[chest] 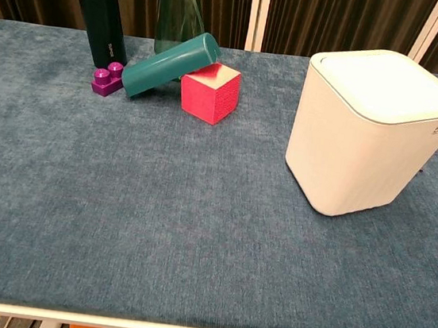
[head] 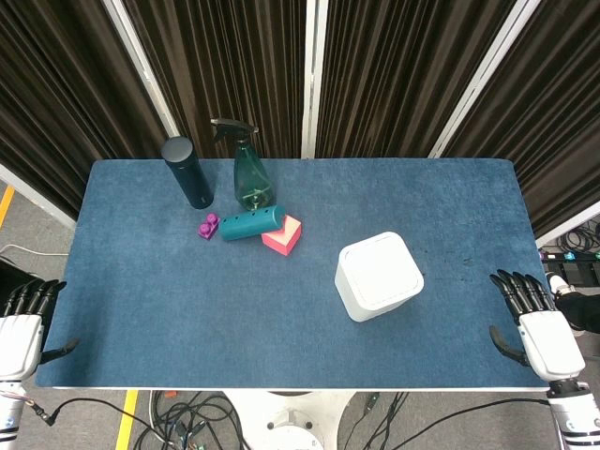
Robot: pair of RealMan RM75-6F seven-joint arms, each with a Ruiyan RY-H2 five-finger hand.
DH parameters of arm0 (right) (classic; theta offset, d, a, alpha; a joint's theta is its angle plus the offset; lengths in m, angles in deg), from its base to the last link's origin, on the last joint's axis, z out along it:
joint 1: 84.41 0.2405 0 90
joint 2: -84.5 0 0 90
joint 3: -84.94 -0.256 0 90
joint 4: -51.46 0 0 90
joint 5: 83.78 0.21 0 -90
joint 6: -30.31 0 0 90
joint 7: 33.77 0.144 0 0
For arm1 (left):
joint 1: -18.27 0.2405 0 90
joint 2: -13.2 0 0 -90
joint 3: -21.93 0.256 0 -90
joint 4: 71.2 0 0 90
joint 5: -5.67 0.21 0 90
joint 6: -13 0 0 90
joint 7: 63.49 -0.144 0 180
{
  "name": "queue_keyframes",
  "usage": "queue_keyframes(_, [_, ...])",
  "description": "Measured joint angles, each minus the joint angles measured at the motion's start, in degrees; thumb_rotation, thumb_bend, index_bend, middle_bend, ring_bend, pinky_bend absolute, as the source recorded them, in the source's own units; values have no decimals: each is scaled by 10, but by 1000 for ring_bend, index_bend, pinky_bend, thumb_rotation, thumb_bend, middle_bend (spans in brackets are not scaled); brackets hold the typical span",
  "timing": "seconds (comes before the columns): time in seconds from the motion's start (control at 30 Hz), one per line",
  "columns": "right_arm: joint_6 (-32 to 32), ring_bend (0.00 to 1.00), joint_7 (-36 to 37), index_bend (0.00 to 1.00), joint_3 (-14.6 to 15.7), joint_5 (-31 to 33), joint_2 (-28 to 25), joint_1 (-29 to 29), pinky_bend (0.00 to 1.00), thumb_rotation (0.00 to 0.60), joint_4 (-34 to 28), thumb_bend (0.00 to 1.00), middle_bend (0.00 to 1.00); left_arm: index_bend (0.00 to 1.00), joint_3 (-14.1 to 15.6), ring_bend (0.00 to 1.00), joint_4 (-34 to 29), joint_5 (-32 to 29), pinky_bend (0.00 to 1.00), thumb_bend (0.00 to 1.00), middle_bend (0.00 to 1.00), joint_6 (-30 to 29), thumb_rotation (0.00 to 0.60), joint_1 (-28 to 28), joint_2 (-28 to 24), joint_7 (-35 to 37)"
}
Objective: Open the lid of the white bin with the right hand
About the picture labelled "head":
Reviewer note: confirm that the blue table mat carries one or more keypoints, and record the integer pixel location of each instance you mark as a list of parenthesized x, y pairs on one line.
[(234, 300)]

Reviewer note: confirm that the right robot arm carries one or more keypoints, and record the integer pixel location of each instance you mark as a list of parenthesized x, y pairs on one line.
[(574, 412)]

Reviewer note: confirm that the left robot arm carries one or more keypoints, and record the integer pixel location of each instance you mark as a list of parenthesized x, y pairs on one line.
[(8, 412)]

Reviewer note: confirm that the dark blue cylindrical bottle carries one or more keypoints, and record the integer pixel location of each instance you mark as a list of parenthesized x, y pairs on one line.
[(187, 171)]

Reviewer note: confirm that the purple toy brick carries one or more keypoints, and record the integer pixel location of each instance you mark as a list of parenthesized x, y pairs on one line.
[(209, 226)]

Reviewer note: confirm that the white curtain frame post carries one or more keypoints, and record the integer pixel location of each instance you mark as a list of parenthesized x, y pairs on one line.
[(310, 79)]

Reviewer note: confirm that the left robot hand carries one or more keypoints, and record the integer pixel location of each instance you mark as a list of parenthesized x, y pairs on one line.
[(19, 337)]

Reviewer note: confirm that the pink heart-shaped box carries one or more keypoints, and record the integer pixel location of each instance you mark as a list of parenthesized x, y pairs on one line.
[(283, 236)]

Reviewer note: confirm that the black power strip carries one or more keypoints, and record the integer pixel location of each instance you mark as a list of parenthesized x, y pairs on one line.
[(569, 257)]

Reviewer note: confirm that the white plastic cube container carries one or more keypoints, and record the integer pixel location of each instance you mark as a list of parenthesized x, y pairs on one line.
[(379, 276)]

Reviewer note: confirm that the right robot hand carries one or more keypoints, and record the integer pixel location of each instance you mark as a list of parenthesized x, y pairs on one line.
[(550, 342)]

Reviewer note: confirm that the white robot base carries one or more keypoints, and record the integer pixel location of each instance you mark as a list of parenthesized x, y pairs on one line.
[(288, 419)]

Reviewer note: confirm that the yellow floor tape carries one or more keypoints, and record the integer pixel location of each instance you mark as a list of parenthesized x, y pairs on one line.
[(125, 419)]

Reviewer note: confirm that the teal cylindrical holder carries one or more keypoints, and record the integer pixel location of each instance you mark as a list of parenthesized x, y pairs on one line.
[(250, 224)]

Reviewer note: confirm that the dark pleated curtain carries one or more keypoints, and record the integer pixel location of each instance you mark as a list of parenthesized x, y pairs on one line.
[(389, 75)]

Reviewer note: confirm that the green spray bottle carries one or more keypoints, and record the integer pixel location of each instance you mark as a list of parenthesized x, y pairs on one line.
[(250, 180)]

